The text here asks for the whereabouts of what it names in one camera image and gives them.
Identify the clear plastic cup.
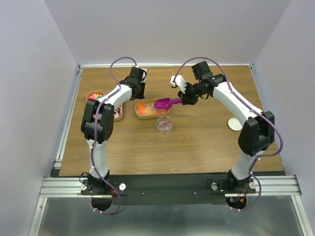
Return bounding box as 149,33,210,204
157,116,173,134

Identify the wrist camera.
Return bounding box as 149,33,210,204
140,68,147,83
170,75,187,93

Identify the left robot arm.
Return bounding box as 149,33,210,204
81,66,147,194

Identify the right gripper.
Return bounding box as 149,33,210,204
177,81,206,106

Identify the orange tray of star candies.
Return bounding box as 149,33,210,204
135,98,170,120

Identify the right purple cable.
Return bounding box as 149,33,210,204
173,57,284,212

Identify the pink tray of lollipops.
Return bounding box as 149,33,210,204
114,104,124,121

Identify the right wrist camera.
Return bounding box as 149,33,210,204
170,75,187,93

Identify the white round lid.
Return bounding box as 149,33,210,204
227,117,242,131

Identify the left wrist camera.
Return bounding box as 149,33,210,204
140,68,147,83

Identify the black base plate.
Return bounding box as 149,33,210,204
81,173,259,208

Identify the pink tray of wrapped candies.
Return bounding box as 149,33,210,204
86,91,104,101

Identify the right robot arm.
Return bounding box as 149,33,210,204
170,61,275,193

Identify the magenta plastic scoop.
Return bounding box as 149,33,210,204
154,97,182,110

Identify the aluminium frame rail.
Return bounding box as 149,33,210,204
29,171,315,236

